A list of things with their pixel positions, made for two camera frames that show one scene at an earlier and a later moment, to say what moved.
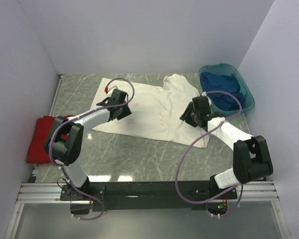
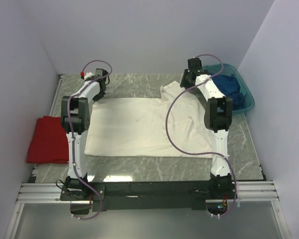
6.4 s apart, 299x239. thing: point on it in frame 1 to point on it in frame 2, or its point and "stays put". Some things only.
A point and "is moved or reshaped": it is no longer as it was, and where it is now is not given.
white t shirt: (155, 111) is moved or reshaped
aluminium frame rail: (35, 192) stays put
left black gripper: (126, 112) to (95, 98)
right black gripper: (186, 116) to (183, 83)
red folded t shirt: (38, 153) stays put
